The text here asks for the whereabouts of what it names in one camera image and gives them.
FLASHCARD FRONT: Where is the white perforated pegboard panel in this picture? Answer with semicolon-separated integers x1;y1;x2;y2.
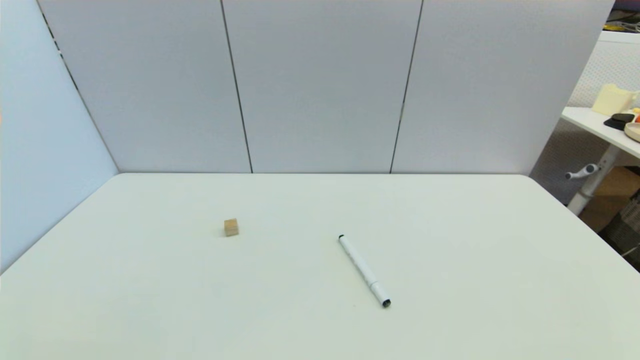
530;30;640;206

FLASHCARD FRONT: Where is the cream plastic container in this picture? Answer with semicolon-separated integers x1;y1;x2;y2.
592;83;640;117

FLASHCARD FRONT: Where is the white table crank handle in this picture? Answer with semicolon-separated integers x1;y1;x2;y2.
565;163;600;180

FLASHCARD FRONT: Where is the brown cardboard box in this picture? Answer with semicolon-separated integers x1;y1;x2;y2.
579;166;640;233

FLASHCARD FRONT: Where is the white marker with black cap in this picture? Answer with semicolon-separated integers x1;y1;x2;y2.
338;234;392;309

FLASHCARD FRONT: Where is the flat black object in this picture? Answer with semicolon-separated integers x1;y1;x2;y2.
603;113;636;131

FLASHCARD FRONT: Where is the white side table leg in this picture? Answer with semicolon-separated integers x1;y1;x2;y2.
567;145;622;216

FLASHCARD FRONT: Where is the white side table top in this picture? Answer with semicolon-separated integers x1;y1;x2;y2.
561;106;640;160

